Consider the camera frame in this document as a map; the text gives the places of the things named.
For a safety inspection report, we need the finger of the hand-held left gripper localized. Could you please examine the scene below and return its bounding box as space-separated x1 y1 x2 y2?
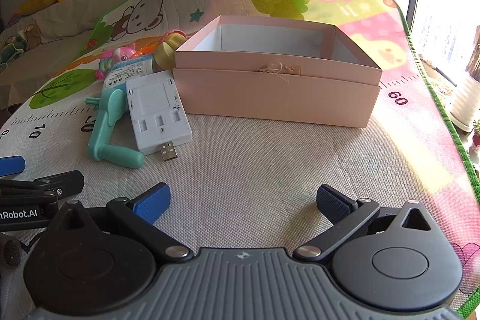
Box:
0 156 26 177
0 170 85 201

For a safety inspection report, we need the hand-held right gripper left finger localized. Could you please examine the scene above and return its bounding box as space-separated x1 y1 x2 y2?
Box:
52 182 192 262

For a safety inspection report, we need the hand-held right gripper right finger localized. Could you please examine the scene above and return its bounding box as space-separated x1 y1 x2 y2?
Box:
292 184 437 262

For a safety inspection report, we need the white usb hub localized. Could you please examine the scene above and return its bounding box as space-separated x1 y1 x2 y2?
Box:
125 70 193 163

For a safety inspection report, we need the teal plastic crank handle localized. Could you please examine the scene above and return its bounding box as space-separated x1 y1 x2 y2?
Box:
85 88 145 169

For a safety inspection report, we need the pink cardboard box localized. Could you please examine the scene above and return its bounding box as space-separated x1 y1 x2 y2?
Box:
173 15 383 129

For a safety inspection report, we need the blue white wipes pack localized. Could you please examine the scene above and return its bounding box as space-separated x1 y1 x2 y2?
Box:
104 55 154 90

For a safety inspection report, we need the pink cartoon toy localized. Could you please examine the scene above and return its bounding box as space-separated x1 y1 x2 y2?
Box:
95 46 137 79

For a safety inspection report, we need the yellow pink plastic toy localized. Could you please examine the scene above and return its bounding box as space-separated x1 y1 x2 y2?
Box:
155 29 186 75

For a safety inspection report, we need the person's left hand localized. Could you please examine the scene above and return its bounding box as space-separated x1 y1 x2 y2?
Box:
0 234 22 269

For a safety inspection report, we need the printed cartoon play mat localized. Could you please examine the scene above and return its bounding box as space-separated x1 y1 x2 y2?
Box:
0 0 480 320

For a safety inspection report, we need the green cloth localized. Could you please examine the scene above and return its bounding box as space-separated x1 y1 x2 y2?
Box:
0 35 29 64

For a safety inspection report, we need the brown plush toy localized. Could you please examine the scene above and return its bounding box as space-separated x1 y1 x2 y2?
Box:
22 25 40 43

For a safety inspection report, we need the beige covered sofa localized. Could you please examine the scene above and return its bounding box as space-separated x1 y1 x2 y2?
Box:
0 0 233 111

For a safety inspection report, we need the long yellow pillow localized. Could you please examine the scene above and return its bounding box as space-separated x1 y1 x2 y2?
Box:
17 0 61 15

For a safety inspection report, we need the white ribbed plant pot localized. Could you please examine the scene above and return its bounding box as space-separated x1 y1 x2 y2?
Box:
450 73 480 126

